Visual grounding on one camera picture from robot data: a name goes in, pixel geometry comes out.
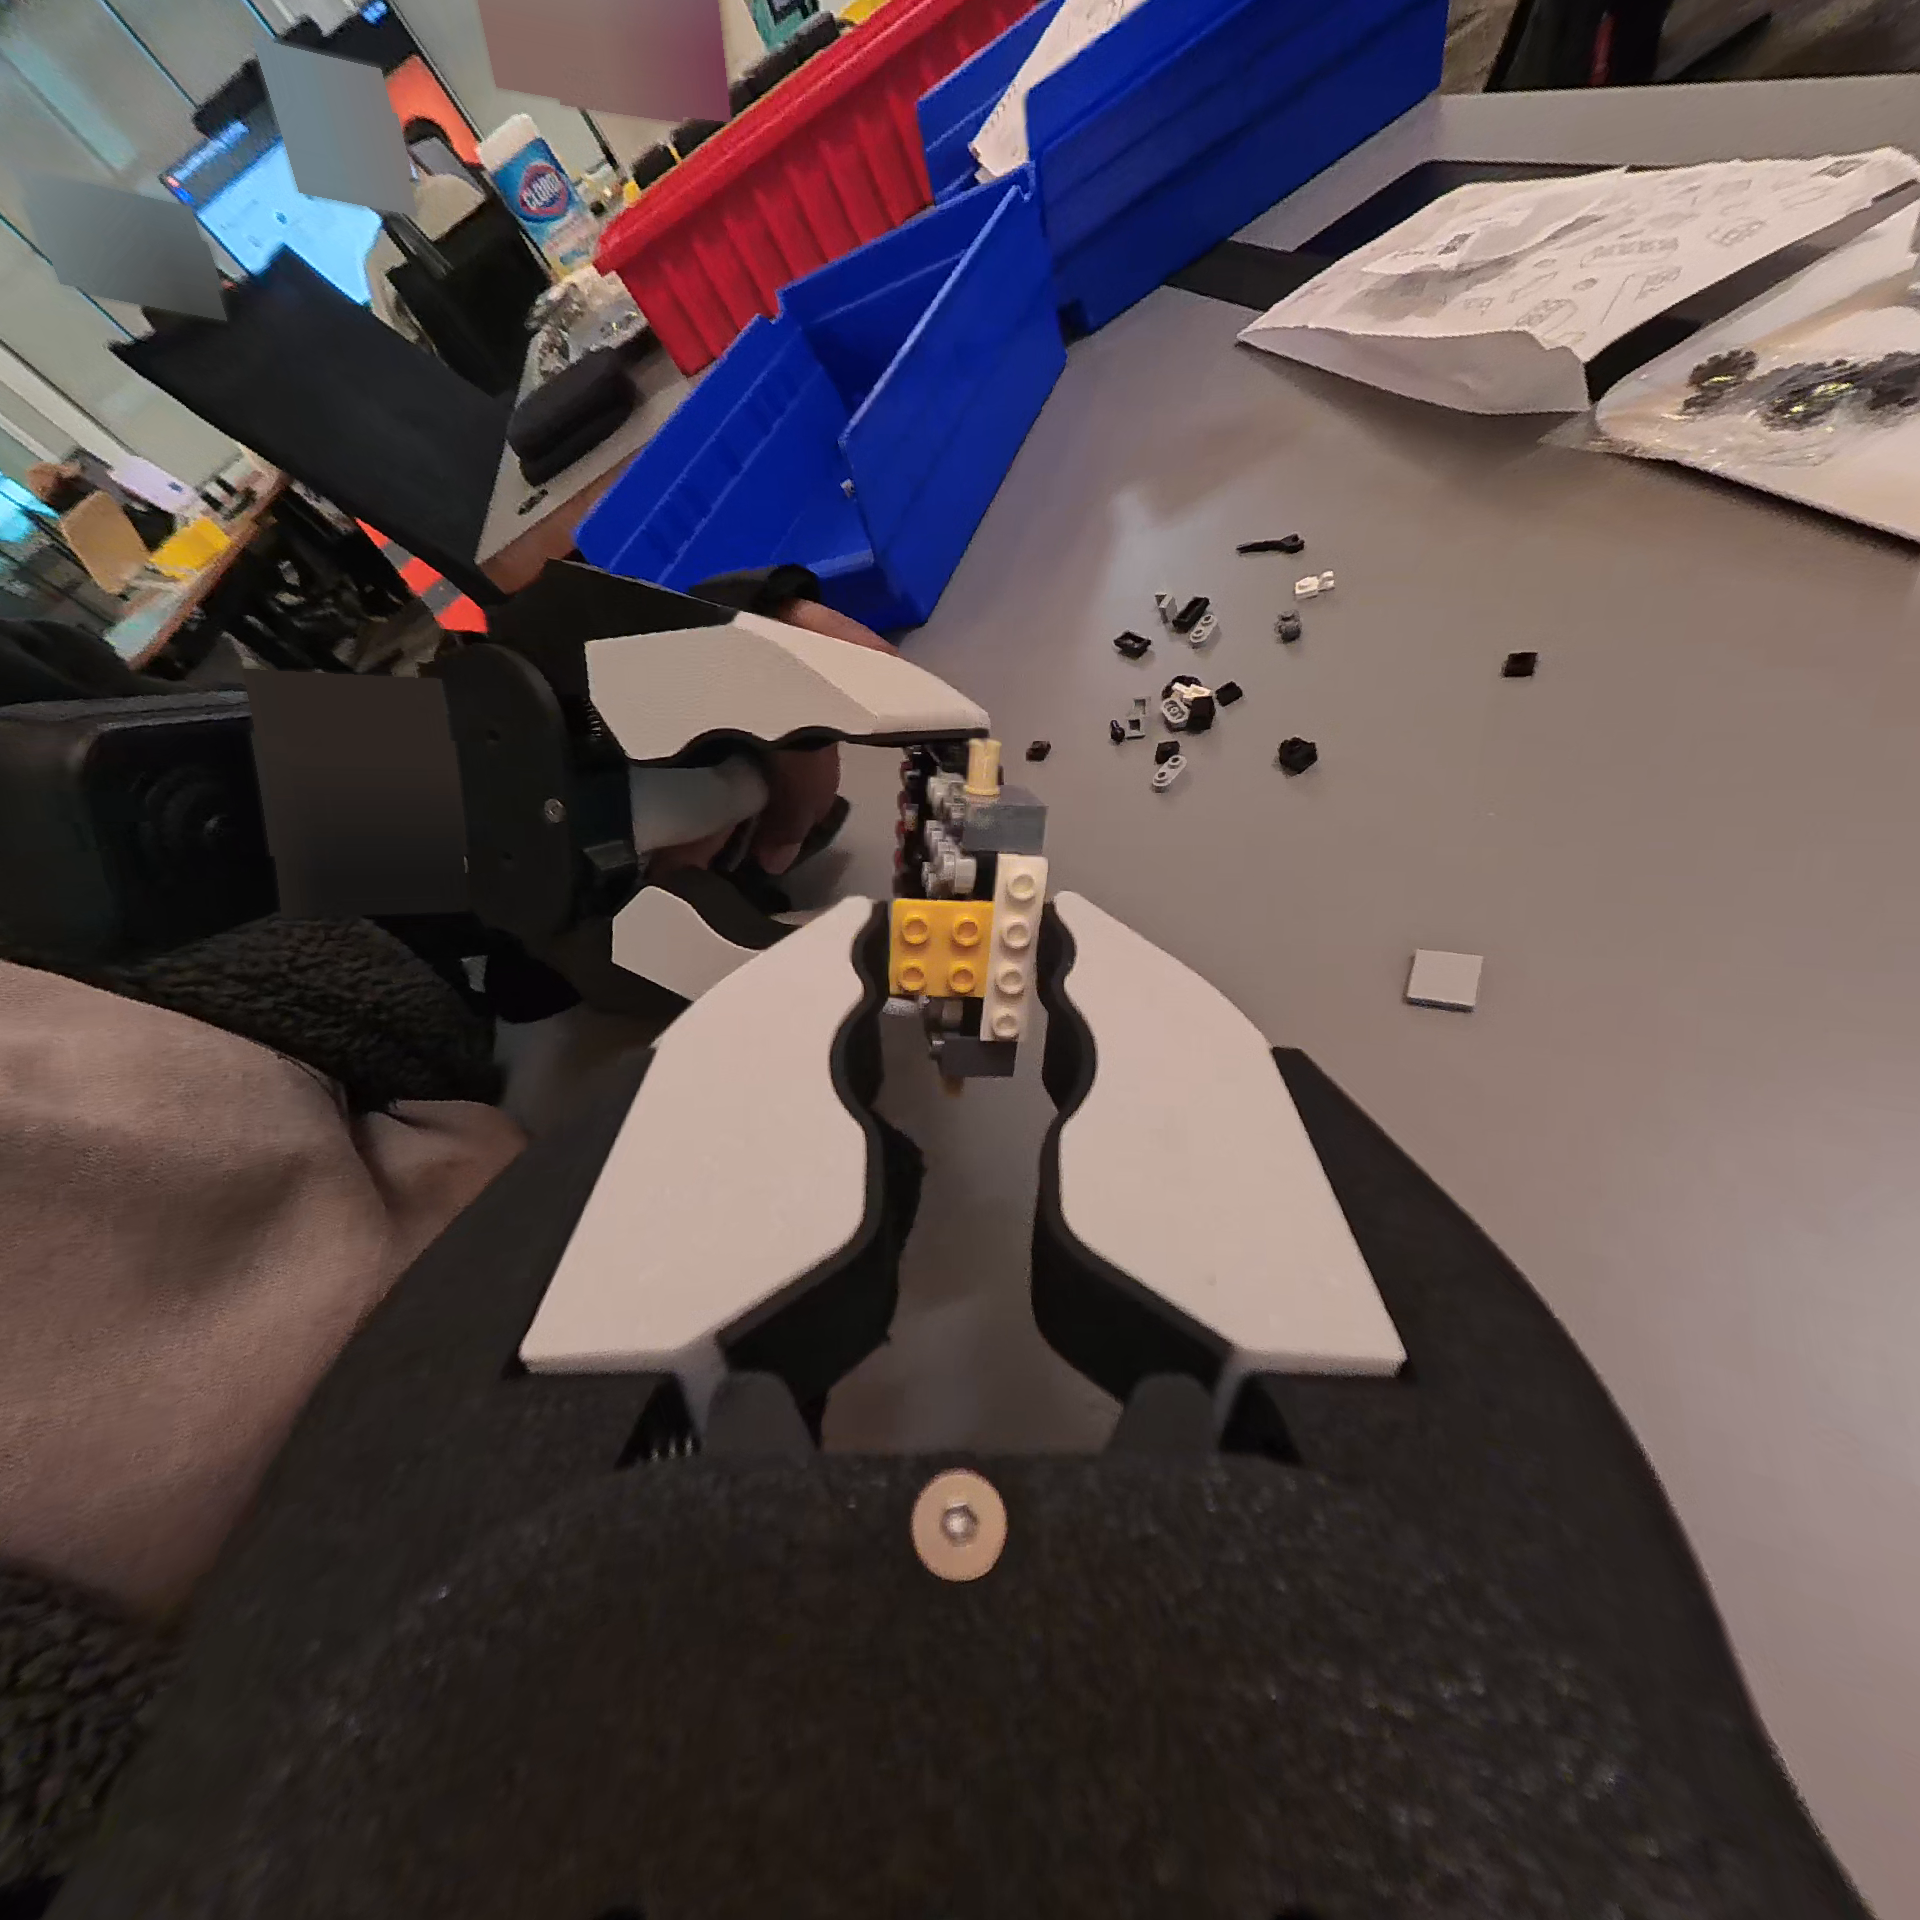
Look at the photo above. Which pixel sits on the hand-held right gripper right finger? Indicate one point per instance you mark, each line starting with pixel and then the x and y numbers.
pixel 1215 1185

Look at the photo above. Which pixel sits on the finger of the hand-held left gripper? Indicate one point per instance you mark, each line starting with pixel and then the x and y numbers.
pixel 683 941
pixel 781 682

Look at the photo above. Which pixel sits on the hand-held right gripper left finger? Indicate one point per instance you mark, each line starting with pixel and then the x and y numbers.
pixel 706 1185

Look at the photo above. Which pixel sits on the yellow hinge brick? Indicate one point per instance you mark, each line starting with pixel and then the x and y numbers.
pixel 938 948

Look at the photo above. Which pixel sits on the grey square tile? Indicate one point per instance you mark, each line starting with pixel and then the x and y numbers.
pixel 1445 979

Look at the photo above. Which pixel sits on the toy brick car chassis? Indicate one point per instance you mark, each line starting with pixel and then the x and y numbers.
pixel 1021 931

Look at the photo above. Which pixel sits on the grey desk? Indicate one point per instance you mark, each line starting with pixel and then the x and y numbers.
pixel 1651 1201

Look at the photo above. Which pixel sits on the person's left hand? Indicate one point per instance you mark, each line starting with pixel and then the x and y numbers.
pixel 803 809

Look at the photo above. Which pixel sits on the orange striped barrier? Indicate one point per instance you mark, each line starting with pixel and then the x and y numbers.
pixel 452 600

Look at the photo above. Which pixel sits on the person's black fleece jacket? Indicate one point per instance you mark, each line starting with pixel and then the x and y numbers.
pixel 301 989

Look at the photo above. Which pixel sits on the black zip case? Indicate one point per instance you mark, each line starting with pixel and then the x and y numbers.
pixel 580 412

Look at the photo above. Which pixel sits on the black panel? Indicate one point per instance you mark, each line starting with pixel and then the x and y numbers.
pixel 347 405

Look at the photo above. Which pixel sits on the scattered small brick pieces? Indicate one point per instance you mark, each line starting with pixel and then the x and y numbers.
pixel 1300 755

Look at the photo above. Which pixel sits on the red storage bin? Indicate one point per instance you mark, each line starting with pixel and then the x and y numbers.
pixel 781 180

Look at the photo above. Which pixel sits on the person's beige top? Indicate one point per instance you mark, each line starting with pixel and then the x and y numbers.
pixel 182 1275

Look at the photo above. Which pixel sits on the wipes canister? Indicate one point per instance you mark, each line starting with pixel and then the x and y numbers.
pixel 541 195

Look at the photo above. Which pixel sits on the computer monitor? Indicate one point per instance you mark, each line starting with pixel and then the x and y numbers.
pixel 301 241

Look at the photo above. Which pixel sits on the printed paper sheet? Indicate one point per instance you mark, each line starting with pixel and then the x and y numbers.
pixel 1050 76

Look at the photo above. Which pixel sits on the white printed paper bag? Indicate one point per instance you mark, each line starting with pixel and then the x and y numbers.
pixel 1500 283

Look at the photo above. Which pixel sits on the clear bag of black pieces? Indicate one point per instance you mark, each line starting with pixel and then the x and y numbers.
pixel 1770 450

